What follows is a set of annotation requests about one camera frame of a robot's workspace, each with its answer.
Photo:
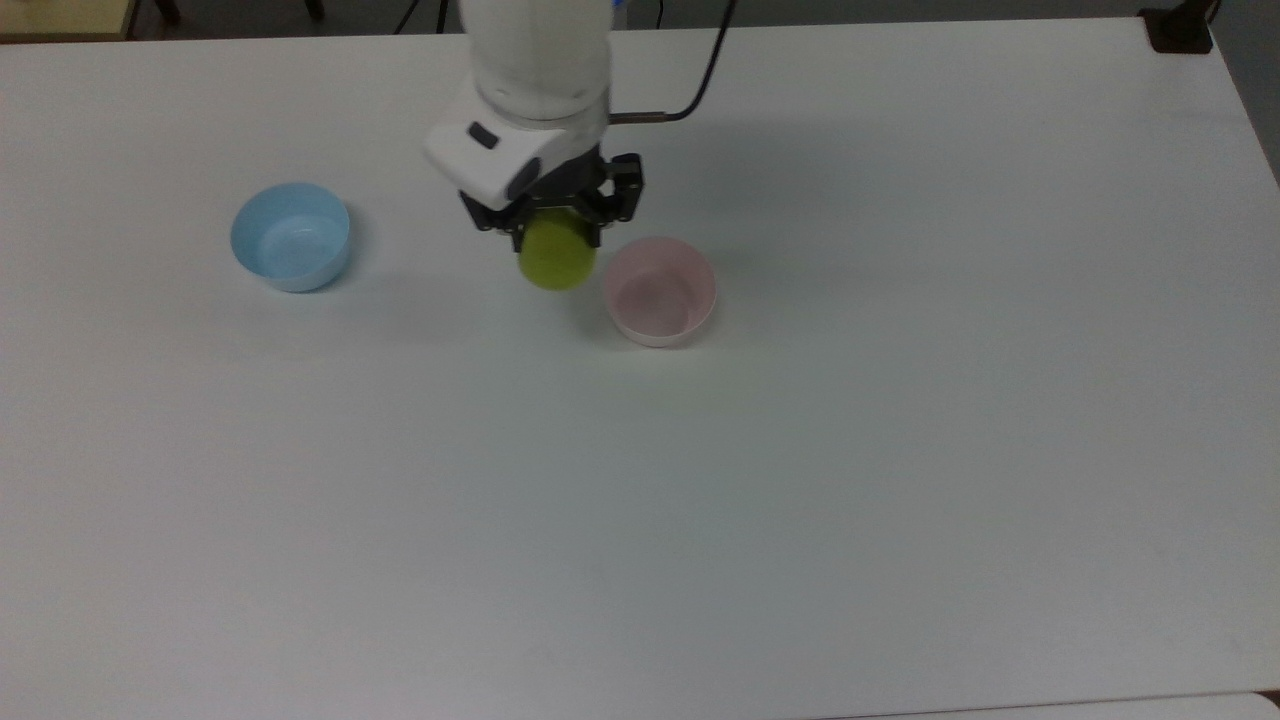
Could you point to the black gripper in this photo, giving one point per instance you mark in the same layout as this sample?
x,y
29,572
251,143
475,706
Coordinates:
x,y
612,190

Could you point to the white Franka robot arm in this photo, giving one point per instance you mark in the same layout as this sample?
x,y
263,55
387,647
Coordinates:
x,y
530,90

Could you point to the pink plastic bowl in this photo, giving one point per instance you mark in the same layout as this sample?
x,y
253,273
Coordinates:
x,y
660,292

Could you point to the light blue plastic bowl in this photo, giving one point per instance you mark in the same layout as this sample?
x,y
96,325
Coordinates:
x,y
291,238

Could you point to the dark chair leg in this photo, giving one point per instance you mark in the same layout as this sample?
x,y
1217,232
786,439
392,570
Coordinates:
x,y
168,10

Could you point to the wooden furniture piece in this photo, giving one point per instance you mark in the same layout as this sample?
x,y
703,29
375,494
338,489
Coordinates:
x,y
62,16

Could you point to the black table clamp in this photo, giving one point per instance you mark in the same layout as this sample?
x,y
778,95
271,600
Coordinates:
x,y
1180,28

